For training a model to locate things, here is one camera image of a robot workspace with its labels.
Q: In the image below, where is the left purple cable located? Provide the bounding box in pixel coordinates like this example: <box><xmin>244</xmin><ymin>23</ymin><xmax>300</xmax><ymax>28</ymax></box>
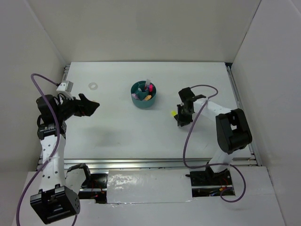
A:
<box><xmin>16</xmin><ymin>73</ymin><xmax>78</xmax><ymax>226</ymax></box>

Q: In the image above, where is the purple pink highlighter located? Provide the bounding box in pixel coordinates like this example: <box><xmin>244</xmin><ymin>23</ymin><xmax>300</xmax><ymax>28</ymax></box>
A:
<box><xmin>131</xmin><ymin>93</ymin><xmax>139</xmax><ymax>100</ymax></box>

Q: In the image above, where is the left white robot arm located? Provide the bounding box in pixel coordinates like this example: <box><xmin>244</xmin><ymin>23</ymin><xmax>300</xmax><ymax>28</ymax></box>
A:
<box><xmin>30</xmin><ymin>94</ymin><xmax>100</xmax><ymax>225</ymax></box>

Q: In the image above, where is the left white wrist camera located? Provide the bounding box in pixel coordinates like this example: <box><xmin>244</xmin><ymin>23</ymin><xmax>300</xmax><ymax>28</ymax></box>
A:
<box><xmin>56</xmin><ymin>81</ymin><xmax>73</xmax><ymax>99</ymax></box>

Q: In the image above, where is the black yellow highlighter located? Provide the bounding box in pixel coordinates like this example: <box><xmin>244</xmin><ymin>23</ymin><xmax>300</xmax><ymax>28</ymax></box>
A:
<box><xmin>171</xmin><ymin>111</ymin><xmax>177</xmax><ymax>120</ymax></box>

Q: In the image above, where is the teal round organizer container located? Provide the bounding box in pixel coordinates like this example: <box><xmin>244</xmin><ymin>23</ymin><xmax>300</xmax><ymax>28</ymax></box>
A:
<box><xmin>130</xmin><ymin>81</ymin><xmax>157</xmax><ymax>109</ymax></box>

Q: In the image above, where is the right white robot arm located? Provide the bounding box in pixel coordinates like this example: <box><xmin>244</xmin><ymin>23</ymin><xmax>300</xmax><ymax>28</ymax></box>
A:
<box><xmin>175</xmin><ymin>85</ymin><xmax>253</xmax><ymax>185</ymax></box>

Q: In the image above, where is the clear tape roll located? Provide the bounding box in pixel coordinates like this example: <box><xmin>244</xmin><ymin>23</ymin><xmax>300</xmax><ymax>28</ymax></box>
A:
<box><xmin>88</xmin><ymin>82</ymin><xmax>98</xmax><ymax>90</ymax></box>

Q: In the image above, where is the white foil cover plate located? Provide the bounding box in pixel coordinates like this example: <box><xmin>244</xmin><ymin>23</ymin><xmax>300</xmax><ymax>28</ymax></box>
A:
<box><xmin>107</xmin><ymin>169</ymin><xmax>193</xmax><ymax>204</ymax></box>

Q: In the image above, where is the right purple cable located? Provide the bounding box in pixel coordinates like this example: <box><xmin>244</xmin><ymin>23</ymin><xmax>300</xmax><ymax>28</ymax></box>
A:
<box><xmin>182</xmin><ymin>85</ymin><xmax>246</xmax><ymax>203</ymax></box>

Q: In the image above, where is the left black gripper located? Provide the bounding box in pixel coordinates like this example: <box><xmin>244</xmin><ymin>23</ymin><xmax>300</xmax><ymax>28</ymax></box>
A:
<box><xmin>56</xmin><ymin>92</ymin><xmax>99</xmax><ymax>121</ymax></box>

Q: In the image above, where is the orange highlighter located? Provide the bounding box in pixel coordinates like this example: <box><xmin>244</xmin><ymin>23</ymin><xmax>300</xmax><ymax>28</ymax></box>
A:
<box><xmin>144</xmin><ymin>95</ymin><xmax>152</xmax><ymax>101</ymax></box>

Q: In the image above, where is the purple cable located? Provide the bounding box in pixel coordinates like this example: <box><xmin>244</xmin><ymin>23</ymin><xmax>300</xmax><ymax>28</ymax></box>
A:
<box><xmin>182</xmin><ymin>85</ymin><xmax>246</xmax><ymax>203</ymax></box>
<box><xmin>16</xmin><ymin>73</ymin><xmax>78</xmax><ymax>226</ymax></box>

